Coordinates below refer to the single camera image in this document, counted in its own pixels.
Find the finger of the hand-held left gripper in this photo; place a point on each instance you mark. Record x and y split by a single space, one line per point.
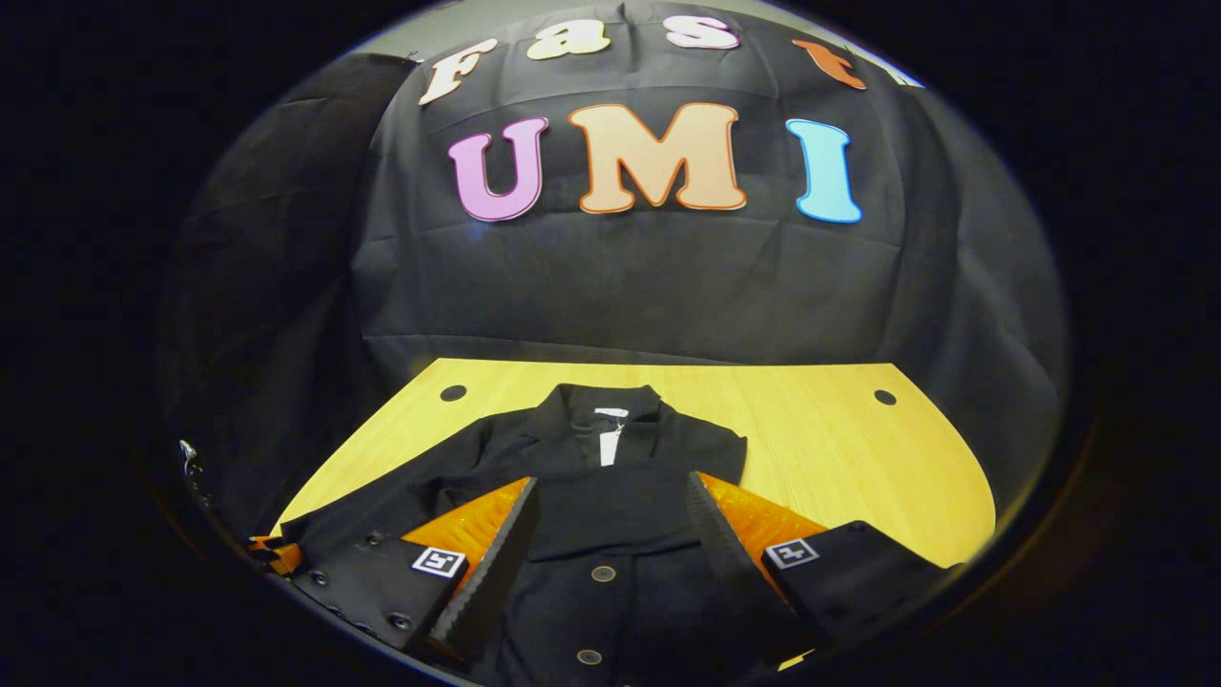
281 556

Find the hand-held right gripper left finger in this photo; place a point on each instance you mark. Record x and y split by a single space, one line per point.
501 572

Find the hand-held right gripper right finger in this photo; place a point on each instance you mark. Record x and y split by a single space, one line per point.
734 582

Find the black buttoned jacket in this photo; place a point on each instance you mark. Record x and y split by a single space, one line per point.
610 515

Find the black backdrop cloth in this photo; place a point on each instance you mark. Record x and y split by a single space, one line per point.
649 286

